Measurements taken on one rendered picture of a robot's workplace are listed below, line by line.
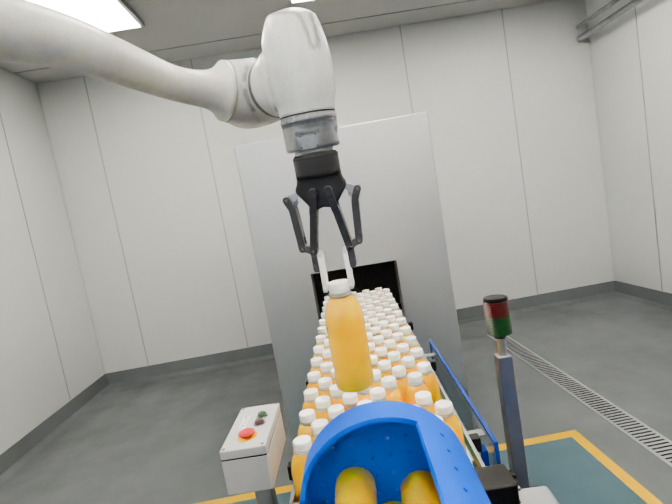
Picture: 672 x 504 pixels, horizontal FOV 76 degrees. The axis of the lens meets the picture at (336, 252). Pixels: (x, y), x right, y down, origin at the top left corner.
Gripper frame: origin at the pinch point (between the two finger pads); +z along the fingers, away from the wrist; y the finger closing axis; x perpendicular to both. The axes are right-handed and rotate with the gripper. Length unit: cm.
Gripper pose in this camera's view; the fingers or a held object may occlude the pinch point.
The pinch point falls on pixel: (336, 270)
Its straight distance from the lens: 75.1
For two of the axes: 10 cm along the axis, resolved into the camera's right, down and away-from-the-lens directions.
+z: 1.7, 9.6, 2.2
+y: 9.8, -1.5, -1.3
